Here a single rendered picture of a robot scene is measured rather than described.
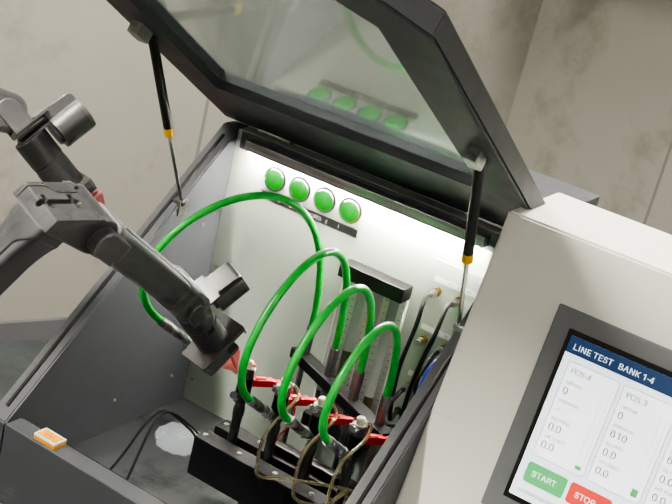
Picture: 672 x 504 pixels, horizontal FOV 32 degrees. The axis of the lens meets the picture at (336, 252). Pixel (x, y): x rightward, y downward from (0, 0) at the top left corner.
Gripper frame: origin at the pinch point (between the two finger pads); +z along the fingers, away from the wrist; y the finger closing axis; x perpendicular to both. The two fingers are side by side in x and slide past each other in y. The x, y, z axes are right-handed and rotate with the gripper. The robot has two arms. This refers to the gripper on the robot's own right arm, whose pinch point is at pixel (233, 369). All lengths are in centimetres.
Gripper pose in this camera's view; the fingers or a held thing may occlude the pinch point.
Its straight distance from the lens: 210.6
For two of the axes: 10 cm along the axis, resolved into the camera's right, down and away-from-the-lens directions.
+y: 6.7, -6.9, 2.9
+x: -6.7, -3.9, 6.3
